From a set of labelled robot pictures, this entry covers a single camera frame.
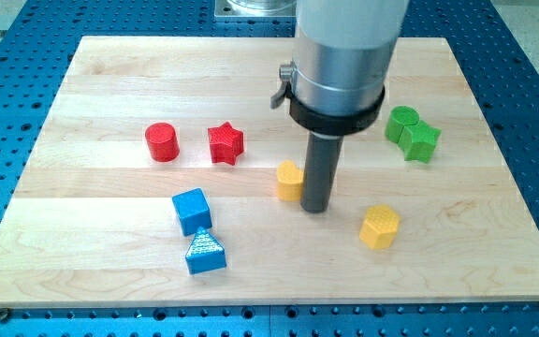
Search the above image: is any black clamp ring with lever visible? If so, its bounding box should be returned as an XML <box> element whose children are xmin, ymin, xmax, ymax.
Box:
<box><xmin>270</xmin><ymin>62</ymin><xmax>386</xmax><ymax>137</ymax></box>

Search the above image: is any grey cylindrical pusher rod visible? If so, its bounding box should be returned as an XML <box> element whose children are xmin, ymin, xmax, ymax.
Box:
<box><xmin>300</xmin><ymin>132</ymin><xmax>342</xmax><ymax>213</ymax></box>

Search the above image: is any yellow heart block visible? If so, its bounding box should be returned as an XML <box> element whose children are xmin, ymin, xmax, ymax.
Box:
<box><xmin>276</xmin><ymin>160</ymin><xmax>304</xmax><ymax>201</ymax></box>

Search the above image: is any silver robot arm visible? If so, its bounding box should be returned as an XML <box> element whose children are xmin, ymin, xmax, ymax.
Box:
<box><xmin>270</xmin><ymin>0</ymin><xmax>409</xmax><ymax>213</ymax></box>

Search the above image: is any red star block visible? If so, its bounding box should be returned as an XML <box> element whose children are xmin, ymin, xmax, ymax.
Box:
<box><xmin>208</xmin><ymin>122</ymin><xmax>244</xmax><ymax>166</ymax></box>

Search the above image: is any green star block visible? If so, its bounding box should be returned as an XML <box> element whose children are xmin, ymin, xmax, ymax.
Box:
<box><xmin>398</xmin><ymin>121</ymin><xmax>442</xmax><ymax>163</ymax></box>

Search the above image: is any green cylinder block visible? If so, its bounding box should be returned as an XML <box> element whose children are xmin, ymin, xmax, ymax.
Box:
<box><xmin>385</xmin><ymin>106</ymin><xmax>419</xmax><ymax>143</ymax></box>

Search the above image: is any yellow hexagon block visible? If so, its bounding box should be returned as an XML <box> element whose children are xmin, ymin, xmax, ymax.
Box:
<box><xmin>358</xmin><ymin>204</ymin><xmax>401</xmax><ymax>249</ymax></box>

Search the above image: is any blue cube block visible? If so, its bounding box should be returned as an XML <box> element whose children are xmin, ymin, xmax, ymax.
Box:
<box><xmin>171</xmin><ymin>188</ymin><xmax>212</xmax><ymax>236</ymax></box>

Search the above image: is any blue triangle block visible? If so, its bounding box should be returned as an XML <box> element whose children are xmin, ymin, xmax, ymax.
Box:
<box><xmin>185</xmin><ymin>227</ymin><xmax>226</xmax><ymax>274</ymax></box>

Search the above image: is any red cylinder block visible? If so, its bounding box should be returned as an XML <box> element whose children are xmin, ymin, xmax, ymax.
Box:
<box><xmin>145</xmin><ymin>123</ymin><xmax>180</xmax><ymax>162</ymax></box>

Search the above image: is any light wooden board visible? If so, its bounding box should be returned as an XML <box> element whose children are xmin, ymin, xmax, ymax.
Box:
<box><xmin>0</xmin><ymin>37</ymin><xmax>539</xmax><ymax>308</ymax></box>

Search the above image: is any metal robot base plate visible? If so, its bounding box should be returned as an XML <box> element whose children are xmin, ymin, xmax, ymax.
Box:
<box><xmin>214</xmin><ymin>0</ymin><xmax>297</xmax><ymax>19</ymax></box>

